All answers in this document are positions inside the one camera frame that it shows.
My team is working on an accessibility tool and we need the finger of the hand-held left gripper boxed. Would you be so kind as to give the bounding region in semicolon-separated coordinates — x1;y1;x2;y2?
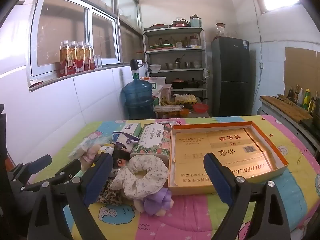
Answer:
9;154;53;182
53;159;83;188

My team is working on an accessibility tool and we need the leopard print scrunchie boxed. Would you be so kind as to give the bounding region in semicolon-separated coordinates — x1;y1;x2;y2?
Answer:
96;180;125;204

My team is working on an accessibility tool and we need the small pale tissue pack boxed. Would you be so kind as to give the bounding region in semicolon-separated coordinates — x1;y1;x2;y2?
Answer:
69;139;100;159

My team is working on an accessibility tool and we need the black white water pump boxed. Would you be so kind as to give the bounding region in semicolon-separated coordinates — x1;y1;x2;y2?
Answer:
130;59;141;80

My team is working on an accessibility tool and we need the dark grey refrigerator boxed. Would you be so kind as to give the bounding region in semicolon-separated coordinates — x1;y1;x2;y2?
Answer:
211;36;250;117

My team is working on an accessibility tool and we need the green condiment bottle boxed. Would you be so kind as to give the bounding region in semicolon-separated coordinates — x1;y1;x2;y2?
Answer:
302;89;312;110

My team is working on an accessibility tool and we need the white purple snack bag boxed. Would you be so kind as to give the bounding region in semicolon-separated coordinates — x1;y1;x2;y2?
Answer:
112;131;141;174

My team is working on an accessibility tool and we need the amber oil bottle red label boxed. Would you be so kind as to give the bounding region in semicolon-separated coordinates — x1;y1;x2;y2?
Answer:
76;41;85;72
59;40;71;77
69;41;78;75
84;42;95;70

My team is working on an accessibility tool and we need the pink ruffled scrunchie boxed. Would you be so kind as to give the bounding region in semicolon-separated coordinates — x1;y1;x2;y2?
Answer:
82;152;100;163

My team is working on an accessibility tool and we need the blue water jug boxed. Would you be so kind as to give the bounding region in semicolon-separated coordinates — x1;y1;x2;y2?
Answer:
122;79;154;119

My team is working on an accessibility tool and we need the black induction cooker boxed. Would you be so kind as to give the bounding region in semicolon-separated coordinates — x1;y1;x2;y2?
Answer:
300;116;320;135

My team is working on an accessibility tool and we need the egg tray in bag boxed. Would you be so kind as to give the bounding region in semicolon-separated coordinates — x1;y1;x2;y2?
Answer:
175;94;198;104

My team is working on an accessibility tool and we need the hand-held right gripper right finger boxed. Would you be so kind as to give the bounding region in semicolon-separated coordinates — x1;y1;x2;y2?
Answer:
203;152;292;240

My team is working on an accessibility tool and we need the red cooking pot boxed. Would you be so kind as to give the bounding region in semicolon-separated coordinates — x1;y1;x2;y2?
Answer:
171;78;185;89

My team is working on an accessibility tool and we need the aluminium sliding window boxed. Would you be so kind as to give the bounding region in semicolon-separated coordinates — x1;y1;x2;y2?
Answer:
26;0;123;85

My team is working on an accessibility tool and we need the clear plastic food container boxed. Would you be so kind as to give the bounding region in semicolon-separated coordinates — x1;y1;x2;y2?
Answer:
154;105;184;118

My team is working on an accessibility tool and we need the cardboard sheet on wall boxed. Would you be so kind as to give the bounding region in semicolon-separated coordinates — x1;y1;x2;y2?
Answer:
284;47;320;98

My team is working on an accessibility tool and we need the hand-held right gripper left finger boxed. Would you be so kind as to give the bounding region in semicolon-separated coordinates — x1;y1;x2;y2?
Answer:
27;152;114;240

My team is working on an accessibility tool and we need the white green cardboard carton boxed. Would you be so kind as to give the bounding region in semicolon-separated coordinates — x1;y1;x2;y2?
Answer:
147;76;167;98

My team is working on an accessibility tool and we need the grey metal counter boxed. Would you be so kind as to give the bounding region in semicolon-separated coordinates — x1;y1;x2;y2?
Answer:
260;97;320;155

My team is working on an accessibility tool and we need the floral tissue pack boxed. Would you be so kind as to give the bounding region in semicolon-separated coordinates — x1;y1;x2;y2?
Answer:
130;124;173;164

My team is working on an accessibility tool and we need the glass jar red lid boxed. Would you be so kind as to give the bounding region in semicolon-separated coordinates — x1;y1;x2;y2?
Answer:
215;23;227;37

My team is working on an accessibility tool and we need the black wok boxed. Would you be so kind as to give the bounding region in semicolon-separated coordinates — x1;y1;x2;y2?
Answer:
186;78;205;88

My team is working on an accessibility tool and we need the teal canister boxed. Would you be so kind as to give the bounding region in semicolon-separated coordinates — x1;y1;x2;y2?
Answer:
189;15;202;27

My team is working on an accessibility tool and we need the white floral scrunchie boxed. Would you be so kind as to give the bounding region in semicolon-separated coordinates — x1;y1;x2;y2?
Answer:
110;155;169;200

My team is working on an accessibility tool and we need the yellow white small packet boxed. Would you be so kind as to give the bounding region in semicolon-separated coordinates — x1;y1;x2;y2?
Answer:
99;144;115;155

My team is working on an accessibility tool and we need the white metal shelf rack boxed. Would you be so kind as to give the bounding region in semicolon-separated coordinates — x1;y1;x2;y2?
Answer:
142;26;208;98

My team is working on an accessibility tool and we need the red lidded pan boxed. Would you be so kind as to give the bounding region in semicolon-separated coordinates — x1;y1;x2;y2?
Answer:
170;17;188;27

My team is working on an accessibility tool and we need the green white carton box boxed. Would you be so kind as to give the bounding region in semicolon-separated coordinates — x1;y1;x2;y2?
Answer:
122;123;143;137

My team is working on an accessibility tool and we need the wooden cutting board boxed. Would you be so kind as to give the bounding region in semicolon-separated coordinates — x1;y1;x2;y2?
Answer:
260;95;313;124

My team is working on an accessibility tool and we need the orange-rimmed cardboard box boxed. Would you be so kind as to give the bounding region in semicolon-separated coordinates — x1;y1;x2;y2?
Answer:
168;121;289;196

